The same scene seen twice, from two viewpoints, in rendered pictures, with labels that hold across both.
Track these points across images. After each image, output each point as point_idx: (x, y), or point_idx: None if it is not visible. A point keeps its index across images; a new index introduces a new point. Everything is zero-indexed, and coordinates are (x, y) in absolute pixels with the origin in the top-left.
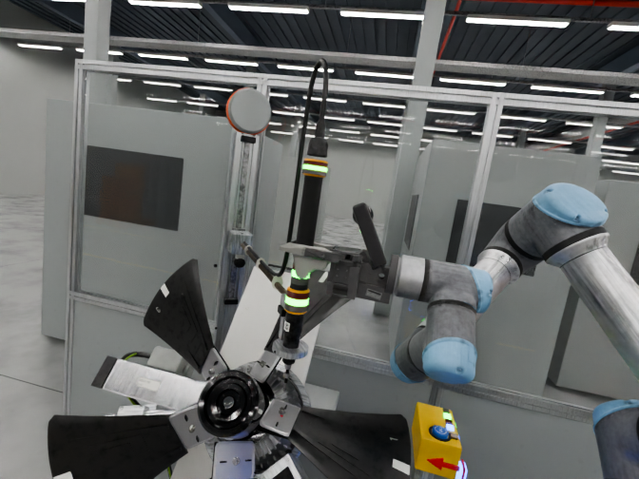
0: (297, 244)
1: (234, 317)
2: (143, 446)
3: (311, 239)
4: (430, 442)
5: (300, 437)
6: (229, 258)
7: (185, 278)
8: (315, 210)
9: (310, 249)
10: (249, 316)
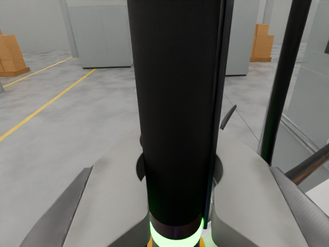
0: (124, 141)
1: (308, 191)
2: None
3: (153, 145)
4: None
5: None
6: None
7: (223, 123)
8: (141, 3)
9: (73, 182)
10: (327, 203)
